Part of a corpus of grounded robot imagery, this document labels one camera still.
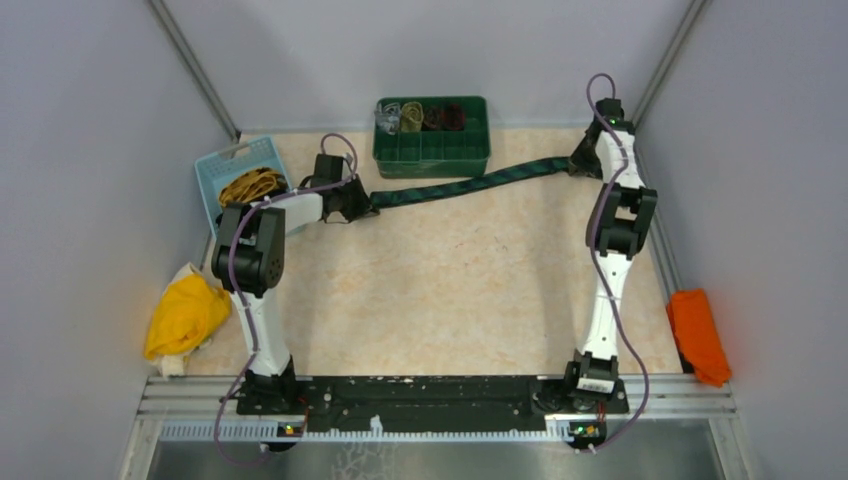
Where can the brown rolled tie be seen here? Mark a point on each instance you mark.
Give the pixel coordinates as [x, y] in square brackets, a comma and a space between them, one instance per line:
[433, 118]

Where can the green compartment organizer box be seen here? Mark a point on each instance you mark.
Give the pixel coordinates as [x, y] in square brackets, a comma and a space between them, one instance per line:
[436, 154]

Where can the light blue plastic basket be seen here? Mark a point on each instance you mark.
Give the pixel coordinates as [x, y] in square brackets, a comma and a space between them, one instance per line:
[219, 169]

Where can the yellow cloth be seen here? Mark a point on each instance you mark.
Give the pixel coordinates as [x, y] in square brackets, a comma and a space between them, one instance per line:
[188, 314]

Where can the yellow patterned tie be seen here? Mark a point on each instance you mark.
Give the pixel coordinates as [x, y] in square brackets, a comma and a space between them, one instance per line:
[252, 185]

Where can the red black rolled tie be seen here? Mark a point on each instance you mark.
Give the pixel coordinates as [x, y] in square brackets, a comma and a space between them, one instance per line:
[453, 117]

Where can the orange cloth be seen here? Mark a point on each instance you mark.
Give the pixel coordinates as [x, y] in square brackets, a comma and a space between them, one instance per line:
[696, 336]

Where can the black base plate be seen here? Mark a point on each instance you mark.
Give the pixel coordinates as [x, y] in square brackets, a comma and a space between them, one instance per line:
[422, 404]

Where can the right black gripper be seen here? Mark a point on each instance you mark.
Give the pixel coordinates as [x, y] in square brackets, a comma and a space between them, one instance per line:
[582, 168]

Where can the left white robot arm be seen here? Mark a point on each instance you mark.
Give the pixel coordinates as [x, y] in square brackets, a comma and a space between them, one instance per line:
[249, 260]

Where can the olive rolled tie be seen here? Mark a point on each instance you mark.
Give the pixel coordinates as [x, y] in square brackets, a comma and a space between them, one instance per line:
[411, 117]

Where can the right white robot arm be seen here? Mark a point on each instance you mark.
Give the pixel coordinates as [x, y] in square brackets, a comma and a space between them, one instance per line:
[616, 232]

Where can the green plaid tie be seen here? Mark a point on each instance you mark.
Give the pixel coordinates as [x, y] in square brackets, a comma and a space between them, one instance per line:
[516, 173]

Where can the silver rolled tie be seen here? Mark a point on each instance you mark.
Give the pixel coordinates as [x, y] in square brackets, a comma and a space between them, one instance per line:
[388, 117]

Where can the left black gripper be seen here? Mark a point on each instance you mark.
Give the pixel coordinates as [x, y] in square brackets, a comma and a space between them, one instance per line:
[362, 205]

